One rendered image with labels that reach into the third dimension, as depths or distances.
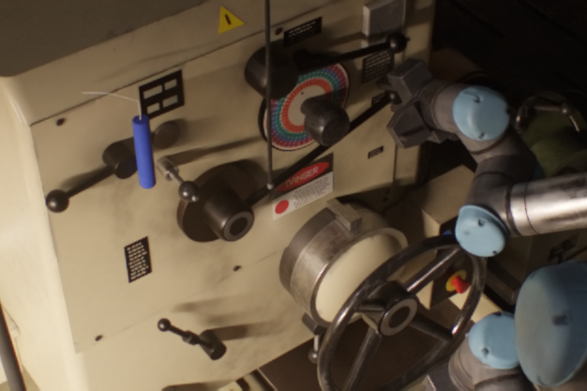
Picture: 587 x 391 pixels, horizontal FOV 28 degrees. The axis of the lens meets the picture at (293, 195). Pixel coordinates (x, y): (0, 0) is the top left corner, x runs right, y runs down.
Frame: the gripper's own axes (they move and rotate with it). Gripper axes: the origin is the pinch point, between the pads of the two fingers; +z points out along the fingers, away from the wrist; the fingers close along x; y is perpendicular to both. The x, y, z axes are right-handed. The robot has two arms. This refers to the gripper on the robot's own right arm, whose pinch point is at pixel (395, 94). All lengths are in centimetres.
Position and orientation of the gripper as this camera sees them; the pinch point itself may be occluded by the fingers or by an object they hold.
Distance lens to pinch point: 198.1
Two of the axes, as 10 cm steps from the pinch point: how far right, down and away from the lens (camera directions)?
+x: -5.2, -7.8, -3.6
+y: 7.7, -6.1, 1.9
